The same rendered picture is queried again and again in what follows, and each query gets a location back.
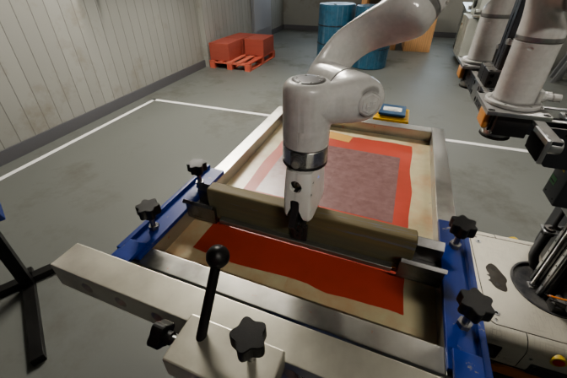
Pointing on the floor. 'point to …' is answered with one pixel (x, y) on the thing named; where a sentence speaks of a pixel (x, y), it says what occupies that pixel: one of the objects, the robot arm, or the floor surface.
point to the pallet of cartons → (233, 48)
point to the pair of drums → (372, 60)
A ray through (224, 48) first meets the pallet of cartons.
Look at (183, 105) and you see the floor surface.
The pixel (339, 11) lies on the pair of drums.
